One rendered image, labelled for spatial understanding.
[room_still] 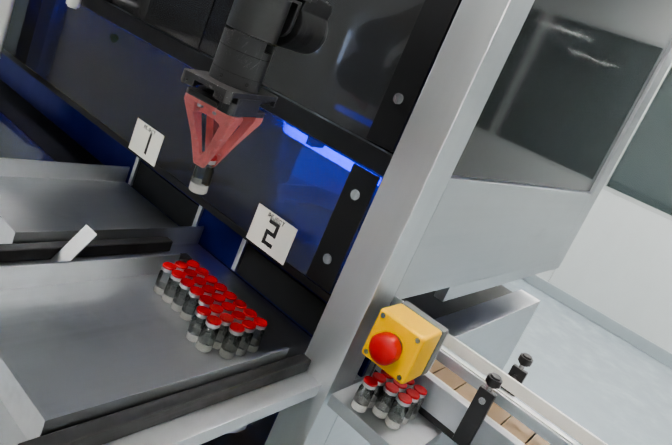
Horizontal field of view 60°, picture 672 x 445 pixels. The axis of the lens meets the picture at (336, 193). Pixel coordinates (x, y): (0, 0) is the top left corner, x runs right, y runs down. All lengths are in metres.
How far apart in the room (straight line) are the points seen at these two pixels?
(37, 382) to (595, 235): 4.96
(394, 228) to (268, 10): 0.32
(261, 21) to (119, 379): 0.43
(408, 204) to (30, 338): 0.47
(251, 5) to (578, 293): 4.98
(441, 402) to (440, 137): 0.38
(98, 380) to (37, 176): 0.56
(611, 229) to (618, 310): 0.66
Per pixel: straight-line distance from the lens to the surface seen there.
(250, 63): 0.63
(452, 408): 0.89
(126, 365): 0.76
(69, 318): 0.81
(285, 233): 0.86
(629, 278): 5.35
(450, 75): 0.74
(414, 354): 0.76
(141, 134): 1.12
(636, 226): 5.32
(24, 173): 1.19
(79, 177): 1.24
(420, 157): 0.74
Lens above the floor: 1.32
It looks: 14 degrees down
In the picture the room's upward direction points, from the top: 23 degrees clockwise
